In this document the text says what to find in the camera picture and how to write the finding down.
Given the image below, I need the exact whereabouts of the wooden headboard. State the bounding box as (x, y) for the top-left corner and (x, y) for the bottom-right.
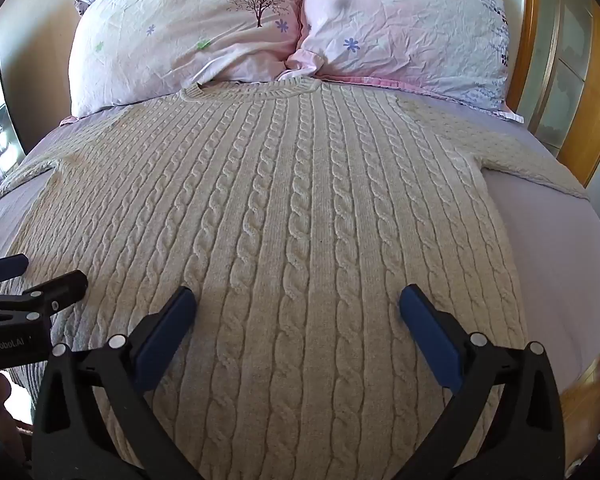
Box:
(505, 0), (600, 188)

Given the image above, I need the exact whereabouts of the person's left hand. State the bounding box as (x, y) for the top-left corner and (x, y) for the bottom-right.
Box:
(0, 370), (33, 453)

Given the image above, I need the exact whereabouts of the cream cable-knit sweater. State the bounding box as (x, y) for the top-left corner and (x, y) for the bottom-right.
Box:
(0, 77), (588, 480)

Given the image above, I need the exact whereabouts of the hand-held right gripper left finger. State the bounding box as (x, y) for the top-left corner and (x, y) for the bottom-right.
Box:
(31, 286), (203, 480)

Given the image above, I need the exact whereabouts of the lilac bed sheet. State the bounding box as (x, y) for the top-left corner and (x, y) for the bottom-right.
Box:
(0, 77), (600, 406)

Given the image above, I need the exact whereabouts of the pink pillow with tree print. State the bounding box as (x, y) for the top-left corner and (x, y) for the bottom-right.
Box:
(71, 0), (308, 118)

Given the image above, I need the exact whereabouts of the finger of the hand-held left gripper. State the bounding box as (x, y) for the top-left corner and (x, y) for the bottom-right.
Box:
(0, 269), (89, 328)
(0, 254), (30, 286)

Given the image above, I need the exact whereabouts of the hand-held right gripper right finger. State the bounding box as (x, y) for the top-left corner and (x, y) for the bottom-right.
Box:
(394, 284), (567, 480)

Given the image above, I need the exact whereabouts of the pink pillow with flower print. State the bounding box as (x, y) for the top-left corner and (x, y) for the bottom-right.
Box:
(285, 0), (525, 124)

